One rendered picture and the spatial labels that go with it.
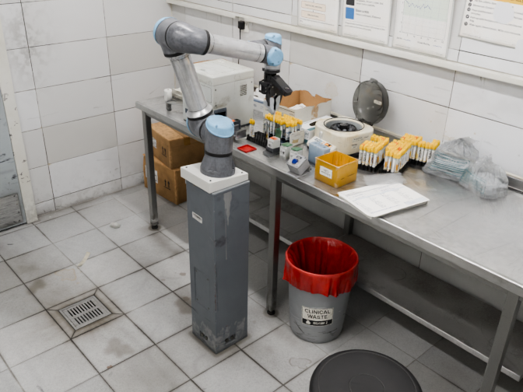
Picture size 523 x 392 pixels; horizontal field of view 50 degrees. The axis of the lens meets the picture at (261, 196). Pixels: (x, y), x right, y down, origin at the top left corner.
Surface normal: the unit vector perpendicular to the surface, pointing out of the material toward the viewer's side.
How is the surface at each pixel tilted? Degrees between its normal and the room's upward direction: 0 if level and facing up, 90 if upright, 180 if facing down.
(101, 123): 90
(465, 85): 90
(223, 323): 90
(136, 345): 0
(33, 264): 0
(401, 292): 0
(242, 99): 90
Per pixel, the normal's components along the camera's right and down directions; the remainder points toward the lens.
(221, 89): 0.66, 0.36
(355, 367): 0.04, -0.86
